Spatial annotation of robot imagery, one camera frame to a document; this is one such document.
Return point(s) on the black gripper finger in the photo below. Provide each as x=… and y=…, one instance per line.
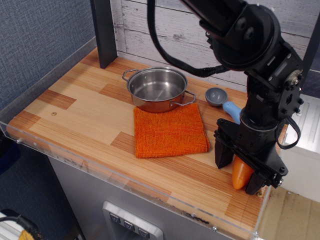
x=224, y=152
x=258, y=180

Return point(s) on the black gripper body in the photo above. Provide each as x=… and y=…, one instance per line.
x=256, y=146

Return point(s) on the orange plastic carrot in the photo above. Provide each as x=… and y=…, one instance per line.
x=241, y=173

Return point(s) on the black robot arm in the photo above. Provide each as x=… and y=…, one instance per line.
x=247, y=38

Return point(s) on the white cabinet at right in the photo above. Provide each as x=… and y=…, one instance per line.
x=303, y=160

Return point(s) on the orange knitted cloth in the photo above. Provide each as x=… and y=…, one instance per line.
x=174, y=133

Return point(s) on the grey blue ice cream scoop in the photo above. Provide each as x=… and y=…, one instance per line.
x=217, y=97

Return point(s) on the stainless steel pot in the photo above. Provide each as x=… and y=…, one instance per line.
x=158, y=89

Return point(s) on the silver dispenser button panel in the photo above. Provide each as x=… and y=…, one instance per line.
x=131, y=222

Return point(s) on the silver toy fridge cabinet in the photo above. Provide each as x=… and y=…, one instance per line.
x=86, y=195

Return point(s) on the yellow object bottom left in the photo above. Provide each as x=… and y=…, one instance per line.
x=24, y=235

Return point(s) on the dark grey right post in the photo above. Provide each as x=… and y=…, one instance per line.
x=311, y=48

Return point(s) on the dark grey post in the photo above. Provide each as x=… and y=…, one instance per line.
x=104, y=31
x=311, y=48

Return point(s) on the dark grey left post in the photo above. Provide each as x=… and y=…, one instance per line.
x=104, y=31

